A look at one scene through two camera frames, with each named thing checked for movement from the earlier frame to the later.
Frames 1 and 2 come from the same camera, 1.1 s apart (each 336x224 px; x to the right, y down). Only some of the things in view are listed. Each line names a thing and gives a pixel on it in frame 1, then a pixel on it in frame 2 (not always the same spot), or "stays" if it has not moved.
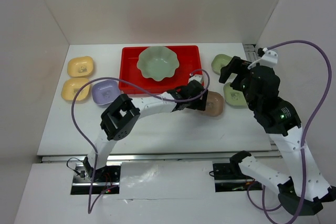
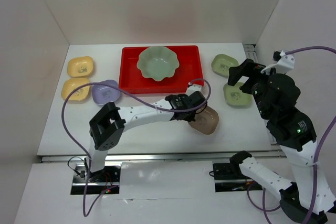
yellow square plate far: (80, 66) stays
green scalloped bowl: (157, 63) stays
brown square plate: (214, 104) to (207, 119)
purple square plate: (105, 92) stays
